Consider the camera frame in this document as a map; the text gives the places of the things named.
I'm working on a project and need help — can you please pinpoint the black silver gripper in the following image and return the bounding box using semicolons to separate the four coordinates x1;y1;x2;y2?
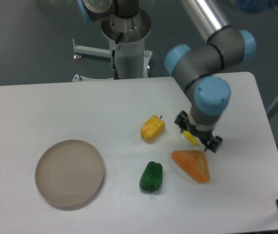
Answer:
174;110;223;153

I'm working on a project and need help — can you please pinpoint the yellow bell pepper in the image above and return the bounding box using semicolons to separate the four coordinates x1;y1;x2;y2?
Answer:
140;115;166;142

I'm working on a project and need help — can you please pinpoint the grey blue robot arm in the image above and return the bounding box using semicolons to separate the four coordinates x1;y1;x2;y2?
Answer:
77;0;256;152

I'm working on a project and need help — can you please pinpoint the green bell pepper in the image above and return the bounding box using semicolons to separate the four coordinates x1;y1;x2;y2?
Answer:
139;161;163;193

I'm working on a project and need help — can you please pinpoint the yellow banana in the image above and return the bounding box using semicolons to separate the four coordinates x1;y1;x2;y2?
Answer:
183;131;199;146

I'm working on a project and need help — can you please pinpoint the orange triangular bread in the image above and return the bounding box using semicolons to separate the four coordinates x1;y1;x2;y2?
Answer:
171;150;210;184

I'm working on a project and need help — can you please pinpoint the beige round plate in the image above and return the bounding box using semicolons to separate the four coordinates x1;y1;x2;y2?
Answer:
35;139;105;211

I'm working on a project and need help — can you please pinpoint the blue object in background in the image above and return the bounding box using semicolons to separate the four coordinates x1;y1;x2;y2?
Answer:
232;0;278;13

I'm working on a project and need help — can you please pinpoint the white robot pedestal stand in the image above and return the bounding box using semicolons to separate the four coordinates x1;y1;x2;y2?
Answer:
72;8;152;79

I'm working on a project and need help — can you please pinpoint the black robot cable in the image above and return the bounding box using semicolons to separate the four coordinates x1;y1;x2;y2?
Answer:
111;32;124;80

